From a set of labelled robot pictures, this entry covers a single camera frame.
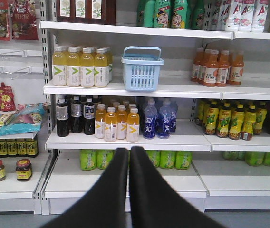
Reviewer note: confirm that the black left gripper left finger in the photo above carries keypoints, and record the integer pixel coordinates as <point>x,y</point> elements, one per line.
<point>103,206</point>

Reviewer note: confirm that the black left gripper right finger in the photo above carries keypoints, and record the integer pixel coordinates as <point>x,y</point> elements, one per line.
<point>154,203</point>

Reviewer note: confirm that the light blue plastic basket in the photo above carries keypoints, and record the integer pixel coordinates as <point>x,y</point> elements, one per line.
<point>141,71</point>

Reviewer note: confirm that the green lime drink bottle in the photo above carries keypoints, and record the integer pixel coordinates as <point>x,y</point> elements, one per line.
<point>183,160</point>
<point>88,159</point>
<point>104,157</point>

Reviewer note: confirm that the blue sports water bottle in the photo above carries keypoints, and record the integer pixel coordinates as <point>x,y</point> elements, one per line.
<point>165,113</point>
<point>150,120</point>

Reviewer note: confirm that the orange juice bottle white label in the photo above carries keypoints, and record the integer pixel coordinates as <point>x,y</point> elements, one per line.
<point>121,122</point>
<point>133,120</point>
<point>110,125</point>
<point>100,121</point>

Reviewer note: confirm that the dark tea bottle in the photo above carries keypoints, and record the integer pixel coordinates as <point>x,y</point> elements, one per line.
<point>76,115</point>
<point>89,117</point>
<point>62,117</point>

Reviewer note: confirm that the yellow lemon tea bottle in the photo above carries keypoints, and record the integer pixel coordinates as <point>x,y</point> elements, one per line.
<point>211,118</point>
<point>237,120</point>
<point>224,118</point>
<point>249,121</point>

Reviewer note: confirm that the teal snack bag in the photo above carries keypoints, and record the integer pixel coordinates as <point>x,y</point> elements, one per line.
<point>27,118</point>

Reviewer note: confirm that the pale yellow juice bottle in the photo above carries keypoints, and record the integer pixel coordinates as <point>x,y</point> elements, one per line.
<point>87,68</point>
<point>101,71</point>
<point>73,67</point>
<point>59,67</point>

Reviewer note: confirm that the orange C100 drink bottle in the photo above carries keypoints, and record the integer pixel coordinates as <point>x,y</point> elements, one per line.
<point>196,64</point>
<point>237,69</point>
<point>223,69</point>
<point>211,69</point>

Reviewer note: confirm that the red sauce pouch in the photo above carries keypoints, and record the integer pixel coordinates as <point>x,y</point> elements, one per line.
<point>6,98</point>

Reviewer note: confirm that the green cartoon tea bottle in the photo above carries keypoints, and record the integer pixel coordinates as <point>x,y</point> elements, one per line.
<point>162,13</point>
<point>179,14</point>

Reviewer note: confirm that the brown flower tea bottle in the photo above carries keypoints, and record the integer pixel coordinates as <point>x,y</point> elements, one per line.
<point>65,10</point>

